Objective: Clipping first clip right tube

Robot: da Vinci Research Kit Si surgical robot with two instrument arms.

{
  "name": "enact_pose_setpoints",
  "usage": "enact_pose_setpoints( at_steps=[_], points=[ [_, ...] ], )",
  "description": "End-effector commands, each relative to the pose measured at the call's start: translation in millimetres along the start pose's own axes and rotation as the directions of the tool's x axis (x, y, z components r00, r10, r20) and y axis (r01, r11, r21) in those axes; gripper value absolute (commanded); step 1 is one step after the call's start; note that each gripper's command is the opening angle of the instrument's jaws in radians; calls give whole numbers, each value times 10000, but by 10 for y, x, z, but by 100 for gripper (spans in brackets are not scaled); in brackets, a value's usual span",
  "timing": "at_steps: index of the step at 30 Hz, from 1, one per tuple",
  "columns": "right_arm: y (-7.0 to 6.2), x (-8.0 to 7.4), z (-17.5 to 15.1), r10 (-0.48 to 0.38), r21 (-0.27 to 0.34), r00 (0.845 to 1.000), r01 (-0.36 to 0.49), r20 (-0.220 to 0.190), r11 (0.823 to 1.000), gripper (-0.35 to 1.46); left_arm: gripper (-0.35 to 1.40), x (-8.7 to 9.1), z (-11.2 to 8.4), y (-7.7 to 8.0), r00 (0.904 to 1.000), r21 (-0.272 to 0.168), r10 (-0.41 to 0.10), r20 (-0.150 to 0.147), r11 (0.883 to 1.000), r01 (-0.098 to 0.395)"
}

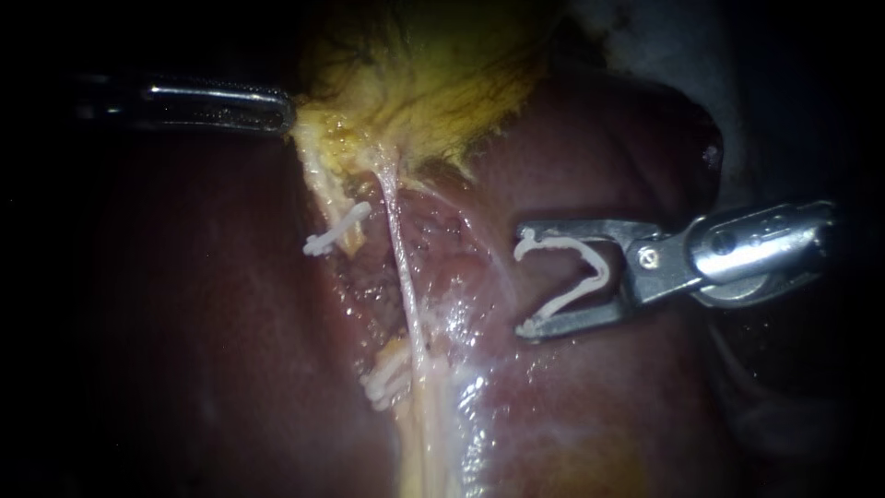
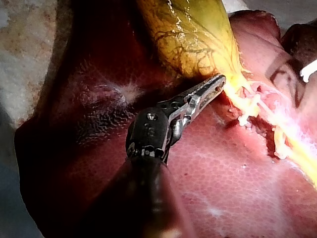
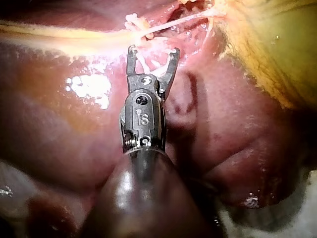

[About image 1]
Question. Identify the left arm instrument jaw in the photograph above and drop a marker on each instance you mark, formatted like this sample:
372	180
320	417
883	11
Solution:
207	93

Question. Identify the right arm instrument jaw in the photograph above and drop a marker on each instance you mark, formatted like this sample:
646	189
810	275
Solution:
588	317
588	228

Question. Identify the right arm instrument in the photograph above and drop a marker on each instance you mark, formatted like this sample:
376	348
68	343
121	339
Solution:
760	242

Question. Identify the left arm instrument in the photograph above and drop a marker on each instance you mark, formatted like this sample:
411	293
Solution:
110	102

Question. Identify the white clip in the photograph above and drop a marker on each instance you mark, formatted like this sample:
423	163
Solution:
600	273
339	230
393	396
384	368

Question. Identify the gallbladder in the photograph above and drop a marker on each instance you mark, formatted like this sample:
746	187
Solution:
429	76

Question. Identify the pale fatty tissue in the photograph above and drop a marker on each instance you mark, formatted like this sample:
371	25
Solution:
435	429

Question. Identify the dark red liver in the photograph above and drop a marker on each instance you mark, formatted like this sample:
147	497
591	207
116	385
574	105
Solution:
207	290

